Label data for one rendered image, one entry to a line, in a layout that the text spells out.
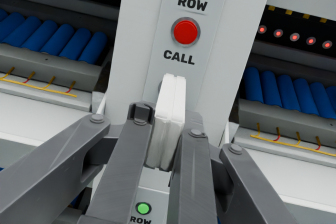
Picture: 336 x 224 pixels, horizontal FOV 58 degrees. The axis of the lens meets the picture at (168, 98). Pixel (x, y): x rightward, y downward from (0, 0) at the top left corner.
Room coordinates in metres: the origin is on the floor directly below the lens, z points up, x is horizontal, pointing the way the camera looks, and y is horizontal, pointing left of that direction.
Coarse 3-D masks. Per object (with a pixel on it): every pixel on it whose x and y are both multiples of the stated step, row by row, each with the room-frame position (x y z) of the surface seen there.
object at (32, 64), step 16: (0, 48) 0.28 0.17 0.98; (16, 48) 0.29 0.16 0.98; (0, 64) 0.28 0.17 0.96; (16, 64) 0.27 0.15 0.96; (32, 64) 0.27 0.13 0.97; (48, 64) 0.27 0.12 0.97; (64, 64) 0.28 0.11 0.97; (80, 64) 0.28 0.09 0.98; (48, 80) 0.28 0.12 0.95; (64, 80) 0.28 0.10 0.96; (80, 80) 0.28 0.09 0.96; (96, 80) 0.28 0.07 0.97
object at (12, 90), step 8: (0, 88) 0.25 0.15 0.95; (8, 88) 0.25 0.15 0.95; (16, 88) 0.26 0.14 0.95; (24, 96) 0.26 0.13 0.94; (32, 96) 0.25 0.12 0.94; (40, 96) 0.25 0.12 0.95; (48, 96) 0.26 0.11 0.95; (56, 96) 0.26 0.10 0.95; (64, 104) 0.26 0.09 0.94; (72, 104) 0.25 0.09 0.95; (80, 104) 0.26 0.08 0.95; (88, 104) 0.26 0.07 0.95
